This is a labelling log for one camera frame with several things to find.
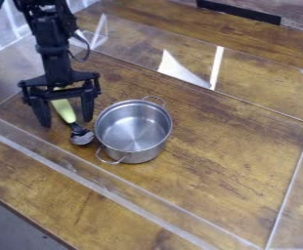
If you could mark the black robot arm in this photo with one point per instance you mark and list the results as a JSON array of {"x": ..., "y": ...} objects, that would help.
[{"x": 54, "y": 25}]

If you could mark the clear acrylic enclosure wall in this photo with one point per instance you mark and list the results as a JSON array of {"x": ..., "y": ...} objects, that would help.
[{"x": 225, "y": 188}]

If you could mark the small steel pot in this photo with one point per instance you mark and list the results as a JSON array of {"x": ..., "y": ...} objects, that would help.
[{"x": 133, "y": 129}]

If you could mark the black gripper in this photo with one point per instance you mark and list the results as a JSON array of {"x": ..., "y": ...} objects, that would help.
[{"x": 61, "y": 83}]

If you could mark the green handled metal spoon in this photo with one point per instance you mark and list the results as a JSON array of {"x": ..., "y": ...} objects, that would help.
[{"x": 82, "y": 135}]

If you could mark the black bar in background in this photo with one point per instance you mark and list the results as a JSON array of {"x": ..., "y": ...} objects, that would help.
[{"x": 240, "y": 12}]

